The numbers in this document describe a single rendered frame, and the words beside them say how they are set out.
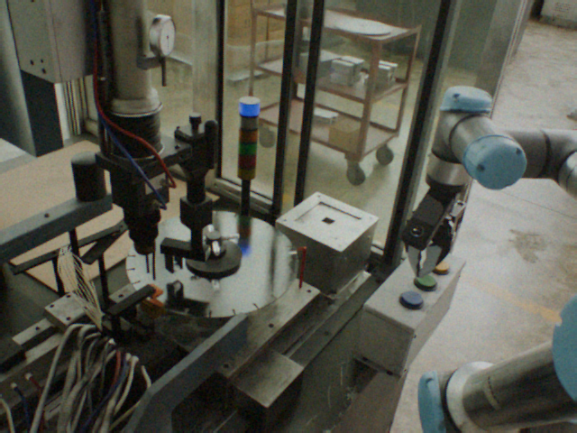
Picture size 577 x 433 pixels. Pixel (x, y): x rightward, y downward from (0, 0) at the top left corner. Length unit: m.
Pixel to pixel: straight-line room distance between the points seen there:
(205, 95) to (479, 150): 0.94
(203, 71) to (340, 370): 0.87
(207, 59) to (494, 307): 1.74
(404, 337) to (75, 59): 0.74
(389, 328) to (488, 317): 1.53
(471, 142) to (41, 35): 0.58
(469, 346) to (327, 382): 1.35
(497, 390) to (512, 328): 1.84
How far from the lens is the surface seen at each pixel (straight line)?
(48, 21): 0.72
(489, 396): 0.76
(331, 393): 1.10
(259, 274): 1.02
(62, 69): 0.74
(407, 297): 1.09
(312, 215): 1.30
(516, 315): 2.65
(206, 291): 0.98
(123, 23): 0.72
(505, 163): 0.80
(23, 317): 1.18
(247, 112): 1.20
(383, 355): 1.13
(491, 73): 1.13
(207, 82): 1.54
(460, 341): 2.41
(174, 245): 0.96
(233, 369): 0.99
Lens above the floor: 1.60
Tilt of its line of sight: 33 degrees down
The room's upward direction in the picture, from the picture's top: 5 degrees clockwise
